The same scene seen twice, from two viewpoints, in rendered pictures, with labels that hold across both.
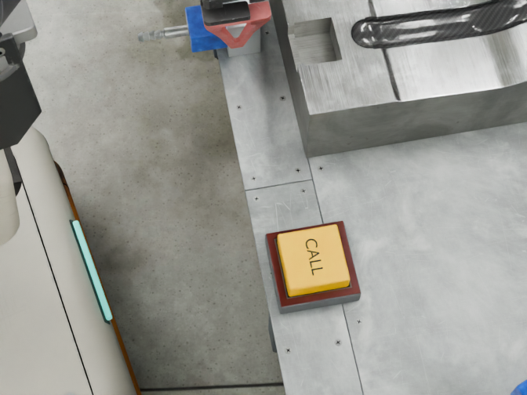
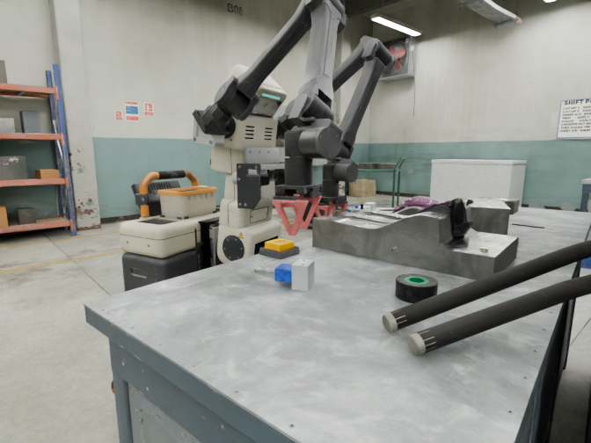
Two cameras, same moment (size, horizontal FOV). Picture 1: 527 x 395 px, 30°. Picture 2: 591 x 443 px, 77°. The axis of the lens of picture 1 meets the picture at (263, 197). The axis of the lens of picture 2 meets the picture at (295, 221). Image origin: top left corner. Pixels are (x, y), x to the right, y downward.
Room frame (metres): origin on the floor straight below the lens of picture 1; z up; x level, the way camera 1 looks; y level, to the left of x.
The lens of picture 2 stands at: (-0.24, -0.87, 1.08)
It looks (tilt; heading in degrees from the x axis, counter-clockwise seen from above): 11 degrees down; 51
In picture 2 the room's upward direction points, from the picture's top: straight up
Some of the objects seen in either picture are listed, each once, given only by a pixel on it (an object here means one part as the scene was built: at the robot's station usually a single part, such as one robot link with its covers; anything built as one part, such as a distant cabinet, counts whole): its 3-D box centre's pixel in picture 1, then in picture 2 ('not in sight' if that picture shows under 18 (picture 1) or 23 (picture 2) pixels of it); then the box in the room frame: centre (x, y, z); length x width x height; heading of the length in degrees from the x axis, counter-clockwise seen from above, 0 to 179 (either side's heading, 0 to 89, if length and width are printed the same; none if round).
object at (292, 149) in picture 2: not in sight; (300, 144); (0.25, -0.28, 1.10); 0.07 x 0.06 x 0.07; 86
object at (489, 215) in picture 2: not in sight; (427, 214); (1.00, -0.11, 0.86); 0.50 x 0.26 x 0.11; 118
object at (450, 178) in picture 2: not in sight; (475, 184); (7.15, 2.64, 0.47); 1.52 x 0.77 x 0.94; 93
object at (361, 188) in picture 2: not in sight; (361, 187); (6.92, 5.36, 0.20); 0.63 x 0.44 x 0.40; 3
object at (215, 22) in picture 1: (233, 9); (325, 212); (0.62, 0.03, 0.88); 0.07 x 0.07 x 0.09; 11
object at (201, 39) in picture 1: (197, 28); not in sight; (0.64, 0.07, 0.83); 0.13 x 0.05 x 0.05; 101
